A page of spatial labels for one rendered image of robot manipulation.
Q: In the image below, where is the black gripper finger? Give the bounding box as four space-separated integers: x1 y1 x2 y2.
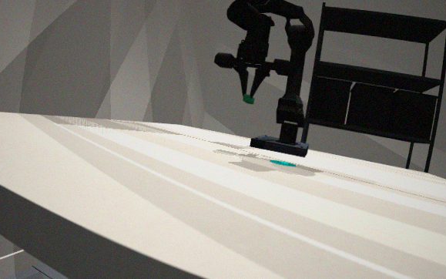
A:
250 69 270 98
233 66 249 95

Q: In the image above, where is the green rectangular post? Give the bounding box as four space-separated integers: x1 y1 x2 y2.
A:
243 94 255 104

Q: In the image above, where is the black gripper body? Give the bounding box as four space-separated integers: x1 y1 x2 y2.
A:
214 33 291 76

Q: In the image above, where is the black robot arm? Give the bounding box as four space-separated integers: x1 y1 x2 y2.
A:
227 0 315 146

